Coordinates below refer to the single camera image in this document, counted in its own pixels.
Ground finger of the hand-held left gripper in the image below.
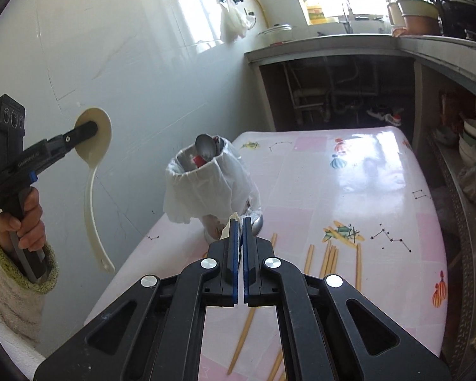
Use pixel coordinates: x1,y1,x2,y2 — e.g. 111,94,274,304
43,121,99,161

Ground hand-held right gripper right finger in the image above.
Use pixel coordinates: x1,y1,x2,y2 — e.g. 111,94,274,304
242,217,451,381

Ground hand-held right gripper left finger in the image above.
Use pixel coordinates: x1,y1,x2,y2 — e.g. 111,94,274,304
34,217,241,381

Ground beige plastic ladle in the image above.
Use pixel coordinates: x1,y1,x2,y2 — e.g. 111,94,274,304
75,108,116,274

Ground metal utensil holder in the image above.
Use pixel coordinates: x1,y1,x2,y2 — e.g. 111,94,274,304
200,206,266,244

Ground white plastic bag liner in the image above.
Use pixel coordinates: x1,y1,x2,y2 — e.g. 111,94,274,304
162,133,262,225

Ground metal spoon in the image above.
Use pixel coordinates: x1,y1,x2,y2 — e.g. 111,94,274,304
195,134,217,163

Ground person's left hand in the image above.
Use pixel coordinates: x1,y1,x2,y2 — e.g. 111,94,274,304
0,186,47,252

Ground pink printed tablecloth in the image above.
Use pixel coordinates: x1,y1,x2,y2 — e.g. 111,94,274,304
83,126,449,381

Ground sink drain pipes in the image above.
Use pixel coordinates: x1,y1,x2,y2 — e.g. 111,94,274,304
283,59,381,125

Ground hanging white plastic bag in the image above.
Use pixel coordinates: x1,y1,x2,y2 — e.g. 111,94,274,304
220,0,255,44

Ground white sneaker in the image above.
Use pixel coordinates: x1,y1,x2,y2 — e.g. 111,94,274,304
367,105,403,127

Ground steel pot with lid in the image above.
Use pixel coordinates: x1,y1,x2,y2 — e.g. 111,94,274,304
257,24,294,37

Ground crumpled clear plastic bag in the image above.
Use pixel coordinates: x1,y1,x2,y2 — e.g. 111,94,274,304
456,163,476,203

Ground concrete kitchen counter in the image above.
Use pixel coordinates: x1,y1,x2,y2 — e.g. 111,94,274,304
244,34,476,136

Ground yellow container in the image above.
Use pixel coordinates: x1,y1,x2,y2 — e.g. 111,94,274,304
307,4,328,25

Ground metal faucet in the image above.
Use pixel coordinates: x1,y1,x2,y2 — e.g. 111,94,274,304
341,2,355,34

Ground stack of white bowls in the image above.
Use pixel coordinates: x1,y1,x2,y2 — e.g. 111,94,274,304
458,117,476,171

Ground white mug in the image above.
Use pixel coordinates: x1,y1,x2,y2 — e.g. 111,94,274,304
387,1,405,28

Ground black wok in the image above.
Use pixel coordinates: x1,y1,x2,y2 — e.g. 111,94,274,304
407,0,476,42

